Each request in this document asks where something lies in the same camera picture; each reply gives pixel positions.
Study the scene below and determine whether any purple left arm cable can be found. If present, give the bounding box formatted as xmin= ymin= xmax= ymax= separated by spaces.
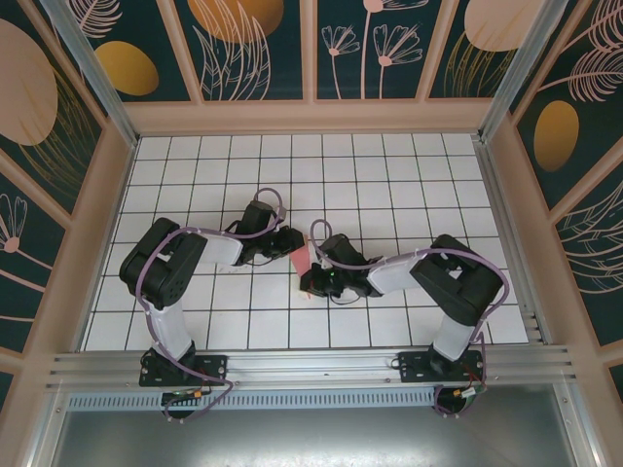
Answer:
xmin=135 ymin=188 xmax=287 ymax=423

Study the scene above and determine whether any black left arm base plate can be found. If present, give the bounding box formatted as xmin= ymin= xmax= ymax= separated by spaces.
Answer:
xmin=139 ymin=353 xmax=229 ymax=388

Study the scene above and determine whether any aluminium side rail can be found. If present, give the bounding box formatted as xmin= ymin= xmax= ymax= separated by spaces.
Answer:
xmin=474 ymin=137 xmax=554 ymax=344

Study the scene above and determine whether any aluminium frame post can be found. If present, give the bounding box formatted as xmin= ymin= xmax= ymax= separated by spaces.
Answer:
xmin=38 ymin=0 xmax=141 ymax=149
xmin=478 ymin=0 xmax=569 ymax=143

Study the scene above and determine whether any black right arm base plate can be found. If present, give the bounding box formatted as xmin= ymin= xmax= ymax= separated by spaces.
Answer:
xmin=397 ymin=349 xmax=488 ymax=385

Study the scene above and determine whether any grey slotted cable duct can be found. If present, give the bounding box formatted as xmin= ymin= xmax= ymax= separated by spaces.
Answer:
xmin=66 ymin=390 xmax=438 ymax=411

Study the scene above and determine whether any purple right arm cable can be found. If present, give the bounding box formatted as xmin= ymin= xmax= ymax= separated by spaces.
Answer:
xmin=310 ymin=219 xmax=512 ymax=418

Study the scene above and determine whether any grey metal sheet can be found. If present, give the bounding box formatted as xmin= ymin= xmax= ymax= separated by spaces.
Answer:
xmin=28 ymin=408 xmax=603 ymax=467

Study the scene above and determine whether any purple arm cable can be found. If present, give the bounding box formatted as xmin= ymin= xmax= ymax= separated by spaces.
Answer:
xmin=310 ymin=219 xmax=512 ymax=418
xmin=135 ymin=188 xmax=287 ymax=423

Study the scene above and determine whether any aluminium mounting rail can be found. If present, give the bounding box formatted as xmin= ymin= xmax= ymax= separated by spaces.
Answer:
xmin=46 ymin=343 xmax=583 ymax=393

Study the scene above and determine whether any small controller board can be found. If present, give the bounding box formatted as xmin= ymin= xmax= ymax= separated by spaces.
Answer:
xmin=162 ymin=387 xmax=211 ymax=405
xmin=435 ymin=385 xmax=489 ymax=415

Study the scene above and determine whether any pink cloth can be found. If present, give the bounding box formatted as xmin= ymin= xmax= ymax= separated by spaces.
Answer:
xmin=289 ymin=234 xmax=313 ymax=282

